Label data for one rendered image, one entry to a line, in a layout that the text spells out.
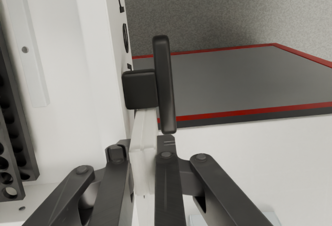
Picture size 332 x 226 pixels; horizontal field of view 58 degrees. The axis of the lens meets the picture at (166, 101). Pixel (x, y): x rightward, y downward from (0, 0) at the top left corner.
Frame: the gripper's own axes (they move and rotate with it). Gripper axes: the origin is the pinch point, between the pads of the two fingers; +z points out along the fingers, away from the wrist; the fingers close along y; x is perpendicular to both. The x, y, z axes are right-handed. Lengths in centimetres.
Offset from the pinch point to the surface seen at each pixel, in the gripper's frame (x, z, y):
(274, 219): -21.1, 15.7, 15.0
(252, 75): -8, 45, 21
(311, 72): -8, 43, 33
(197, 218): -20.4, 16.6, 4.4
